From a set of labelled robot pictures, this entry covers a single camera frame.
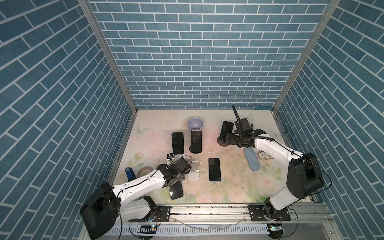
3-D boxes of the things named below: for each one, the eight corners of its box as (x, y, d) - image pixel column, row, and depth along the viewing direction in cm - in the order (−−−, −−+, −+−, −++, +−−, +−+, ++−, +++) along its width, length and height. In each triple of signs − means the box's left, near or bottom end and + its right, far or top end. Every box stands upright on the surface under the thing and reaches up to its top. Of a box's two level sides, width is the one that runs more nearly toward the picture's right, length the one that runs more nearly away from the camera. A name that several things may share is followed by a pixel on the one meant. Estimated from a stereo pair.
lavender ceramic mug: (187, 127, 111) (186, 122, 107) (191, 119, 116) (191, 115, 112) (199, 131, 109) (199, 127, 104) (203, 123, 114) (204, 118, 109)
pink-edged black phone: (191, 154, 97) (190, 143, 87) (191, 141, 103) (191, 130, 93) (201, 154, 97) (201, 143, 87) (201, 141, 103) (201, 130, 93)
